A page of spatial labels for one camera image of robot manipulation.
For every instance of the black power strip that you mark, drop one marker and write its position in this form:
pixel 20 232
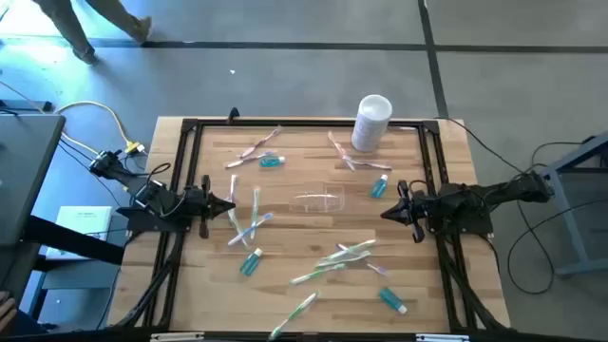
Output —
pixel 28 105

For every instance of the black workstation desk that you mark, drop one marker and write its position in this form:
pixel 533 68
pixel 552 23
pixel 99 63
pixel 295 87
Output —
pixel 24 166

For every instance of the blue toothbrush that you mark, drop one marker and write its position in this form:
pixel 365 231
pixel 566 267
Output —
pixel 250 230

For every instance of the black aluminium table frame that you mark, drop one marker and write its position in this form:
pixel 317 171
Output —
pixel 309 123

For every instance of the purple toothbrush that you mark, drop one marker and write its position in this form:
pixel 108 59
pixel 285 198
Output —
pixel 377 269
pixel 251 159

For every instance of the teal tube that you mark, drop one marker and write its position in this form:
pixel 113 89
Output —
pixel 250 263
pixel 378 187

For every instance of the black clamp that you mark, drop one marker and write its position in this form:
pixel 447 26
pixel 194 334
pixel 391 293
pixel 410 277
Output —
pixel 233 115

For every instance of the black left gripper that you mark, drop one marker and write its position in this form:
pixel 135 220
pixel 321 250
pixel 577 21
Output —
pixel 195 202

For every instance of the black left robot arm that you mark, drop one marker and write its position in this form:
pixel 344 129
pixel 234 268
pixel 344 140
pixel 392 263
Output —
pixel 157 197

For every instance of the clear acrylic organizer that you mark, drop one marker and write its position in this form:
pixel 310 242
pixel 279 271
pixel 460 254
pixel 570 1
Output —
pixel 332 204

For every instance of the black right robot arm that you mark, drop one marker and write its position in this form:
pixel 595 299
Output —
pixel 475 197

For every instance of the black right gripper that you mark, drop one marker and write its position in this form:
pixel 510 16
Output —
pixel 413 209

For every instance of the person's hand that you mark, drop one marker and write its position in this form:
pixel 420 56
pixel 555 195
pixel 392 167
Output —
pixel 5 309

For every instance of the white box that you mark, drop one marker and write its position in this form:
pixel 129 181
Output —
pixel 85 221

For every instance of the blue-grey metal cart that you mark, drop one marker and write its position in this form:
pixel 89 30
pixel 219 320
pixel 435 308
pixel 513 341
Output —
pixel 570 160

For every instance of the white bracket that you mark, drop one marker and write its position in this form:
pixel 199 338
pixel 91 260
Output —
pixel 176 336
pixel 442 337

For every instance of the white cylindrical container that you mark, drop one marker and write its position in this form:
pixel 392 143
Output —
pixel 372 126

